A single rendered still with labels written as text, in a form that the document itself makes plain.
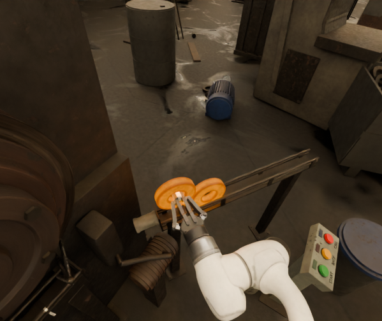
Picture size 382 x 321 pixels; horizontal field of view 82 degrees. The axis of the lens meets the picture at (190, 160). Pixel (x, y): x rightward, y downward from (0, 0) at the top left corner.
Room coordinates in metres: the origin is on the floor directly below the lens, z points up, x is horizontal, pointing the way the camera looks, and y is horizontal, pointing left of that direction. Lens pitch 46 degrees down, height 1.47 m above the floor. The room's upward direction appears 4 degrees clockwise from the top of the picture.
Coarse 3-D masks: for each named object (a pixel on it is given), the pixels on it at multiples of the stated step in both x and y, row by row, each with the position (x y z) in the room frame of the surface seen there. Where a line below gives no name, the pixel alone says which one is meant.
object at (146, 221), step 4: (152, 212) 0.45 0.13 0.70; (144, 216) 0.43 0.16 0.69; (148, 216) 0.43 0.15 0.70; (152, 216) 0.43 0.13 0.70; (156, 216) 0.43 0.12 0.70; (136, 220) 0.41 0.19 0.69; (140, 220) 0.41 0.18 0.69; (144, 220) 0.41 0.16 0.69; (148, 220) 0.41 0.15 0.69; (152, 220) 0.42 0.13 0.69; (156, 220) 0.42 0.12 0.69; (136, 224) 0.39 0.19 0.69; (140, 224) 0.40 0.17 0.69; (144, 224) 0.40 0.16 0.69; (148, 224) 0.40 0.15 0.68; (152, 224) 0.41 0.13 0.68; (156, 224) 0.41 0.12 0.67; (136, 228) 0.38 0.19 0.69; (140, 228) 0.39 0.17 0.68; (144, 228) 0.39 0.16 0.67
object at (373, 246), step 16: (352, 224) 0.62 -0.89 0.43; (368, 224) 0.62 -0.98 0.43; (352, 240) 0.52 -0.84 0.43; (368, 240) 0.53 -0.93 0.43; (352, 256) 0.45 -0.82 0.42; (368, 256) 0.45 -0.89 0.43; (336, 272) 0.44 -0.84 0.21; (352, 272) 0.41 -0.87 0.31; (368, 272) 0.38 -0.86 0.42; (336, 288) 0.40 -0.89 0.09; (352, 288) 0.38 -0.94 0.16
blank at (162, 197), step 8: (168, 184) 0.47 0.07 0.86; (176, 184) 0.47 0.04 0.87; (184, 184) 0.48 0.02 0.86; (192, 184) 0.49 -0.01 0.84; (160, 192) 0.45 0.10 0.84; (168, 192) 0.45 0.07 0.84; (184, 192) 0.48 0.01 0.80; (192, 192) 0.49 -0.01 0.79; (160, 200) 0.44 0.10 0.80; (168, 200) 0.45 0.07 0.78; (168, 208) 0.45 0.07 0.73
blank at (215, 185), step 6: (204, 180) 0.55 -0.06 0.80; (210, 180) 0.55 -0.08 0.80; (216, 180) 0.55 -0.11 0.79; (198, 186) 0.53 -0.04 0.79; (204, 186) 0.52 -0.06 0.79; (210, 186) 0.53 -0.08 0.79; (216, 186) 0.54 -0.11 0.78; (222, 186) 0.55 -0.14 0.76; (198, 192) 0.50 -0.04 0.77; (204, 192) 0.51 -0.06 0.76; (210, 192) 0.56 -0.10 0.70; (216, 192) 0.54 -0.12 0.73; (222, 192) 0.55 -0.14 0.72; (192, 198) 0.50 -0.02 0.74; (198, 198) 0.50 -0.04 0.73; (204, 198) 0.54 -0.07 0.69; (210, 198) 0.54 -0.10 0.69; (216, 198) 0.54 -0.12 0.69; (198, 204) 0.51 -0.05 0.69
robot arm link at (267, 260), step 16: (272, 240) 0.32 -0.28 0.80; (240, 256) 0.25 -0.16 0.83; (256, 256) 0.25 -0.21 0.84; (272, 256) 0.25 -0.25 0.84; (288, 256) 0.27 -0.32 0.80; (256, 272) 0.21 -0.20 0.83; (272, 272) 0.21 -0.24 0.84; (256, 288) 0.18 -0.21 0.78; (272, 288) 0.17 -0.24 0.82; (288, 288) 0.17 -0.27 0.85; (288, 304) 0.13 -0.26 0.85; (304, 304) 0.13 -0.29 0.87; (304, 320) 0.10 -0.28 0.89
